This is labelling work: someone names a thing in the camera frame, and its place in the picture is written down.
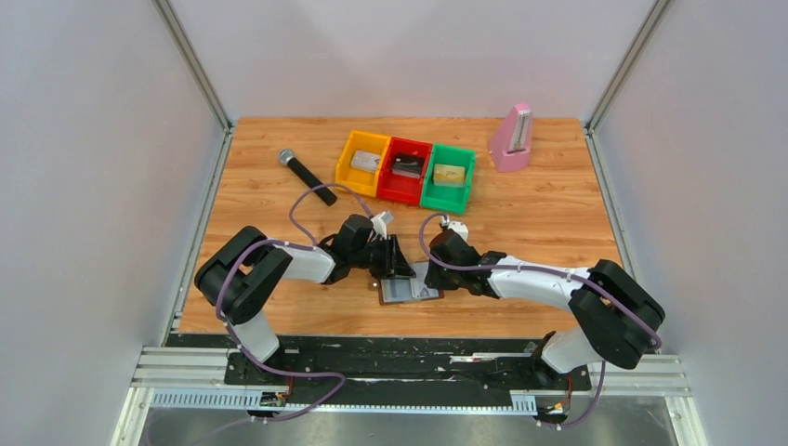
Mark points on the pink metronome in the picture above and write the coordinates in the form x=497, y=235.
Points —
x=510, y=146

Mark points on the yellow plastic bin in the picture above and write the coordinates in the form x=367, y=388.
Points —
x=373, y=147

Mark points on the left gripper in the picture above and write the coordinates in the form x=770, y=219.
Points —
x=394, y=263

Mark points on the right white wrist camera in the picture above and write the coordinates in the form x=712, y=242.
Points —
x=457, y=227

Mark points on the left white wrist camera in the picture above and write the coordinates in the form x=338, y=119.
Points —
x=380, y=222

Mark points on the black microphone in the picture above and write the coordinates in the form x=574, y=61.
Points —
x=287, y=158

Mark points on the red plastic bin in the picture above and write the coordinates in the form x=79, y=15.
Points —
x=402, y=189

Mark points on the silver card in yellow bin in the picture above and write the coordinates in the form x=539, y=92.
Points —
x=365, y=161

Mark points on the green plastic bin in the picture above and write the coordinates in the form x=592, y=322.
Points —
x=448, y=199

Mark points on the gold card in green bin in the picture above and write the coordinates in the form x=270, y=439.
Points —
x=449, y=175

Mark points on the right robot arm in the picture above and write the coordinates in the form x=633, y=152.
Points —
x=617, y=318

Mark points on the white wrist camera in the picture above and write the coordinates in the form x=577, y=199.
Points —
x=457, y=227
x=380, y=222

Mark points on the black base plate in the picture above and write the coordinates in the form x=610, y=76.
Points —
x=416, y=371

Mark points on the black card in red bin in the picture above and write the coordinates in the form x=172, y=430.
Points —
x=407, y=165

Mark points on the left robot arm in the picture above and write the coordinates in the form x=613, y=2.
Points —
x=239, y=278

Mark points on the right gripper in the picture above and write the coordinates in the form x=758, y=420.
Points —
x=435, y=281

